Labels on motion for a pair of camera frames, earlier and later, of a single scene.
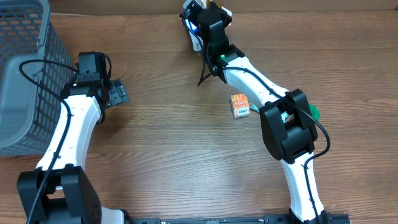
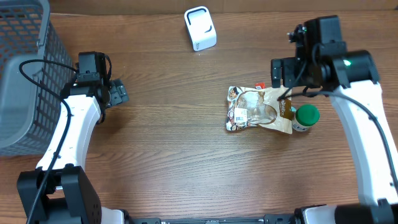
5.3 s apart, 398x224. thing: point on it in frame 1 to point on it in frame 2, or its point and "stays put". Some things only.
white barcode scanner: (190, 20) stays put
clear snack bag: (220, 4) to (248, 107)
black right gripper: (223, 17) to (287, 71)
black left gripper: (118, 92) stays put
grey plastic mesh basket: (35, 71) stays put
